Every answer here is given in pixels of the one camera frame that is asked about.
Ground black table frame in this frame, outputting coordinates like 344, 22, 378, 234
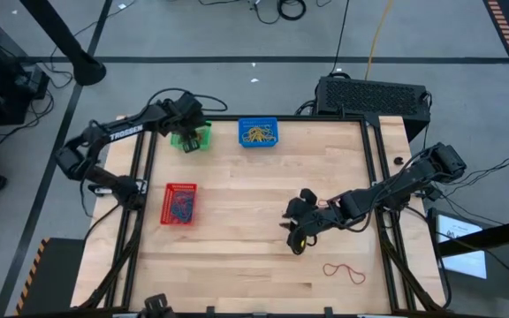
76, 99, 452, 313

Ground green plastic basket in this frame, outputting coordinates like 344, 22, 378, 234
169, 119, 214, 154

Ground red plastic basket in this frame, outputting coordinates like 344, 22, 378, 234
159, 182, 199, 227

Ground black clamp device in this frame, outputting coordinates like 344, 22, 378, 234
141, 291, 179, 318

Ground small rubber bands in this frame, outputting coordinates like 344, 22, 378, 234
245, 128, 273, 145

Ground black hanging cable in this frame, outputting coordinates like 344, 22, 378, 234
330, 0, 351, 75

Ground black computer case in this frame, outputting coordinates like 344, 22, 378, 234
315, 75, 432, 143

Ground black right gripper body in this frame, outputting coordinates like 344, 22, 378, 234
285, 188, 319, 256

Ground black pole stand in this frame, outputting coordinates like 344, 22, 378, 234
18, 0, 108, 87

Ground blue plastic basket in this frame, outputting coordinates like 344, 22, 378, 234
238, 117, 279, 148

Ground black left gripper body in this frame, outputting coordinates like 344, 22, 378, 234
165, 92, 205, 155

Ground black hazard-striped platform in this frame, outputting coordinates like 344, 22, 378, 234
14, 237, 87, 317

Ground yellow rubber band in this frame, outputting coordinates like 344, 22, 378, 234
249, 125, 277, 143
242, 127, 268, 144
244, 126, 271, 143
246, 128, 275, 145

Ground black cable coil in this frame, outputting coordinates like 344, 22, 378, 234
276, 0, 308, 22

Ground white screen monitor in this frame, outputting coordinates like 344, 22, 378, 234
427, 206, 490, 280

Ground black beam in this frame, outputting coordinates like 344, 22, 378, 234
437, 215, 509, 258

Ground yellow hanging cable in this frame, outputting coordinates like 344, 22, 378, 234
364, 0, 392, 81

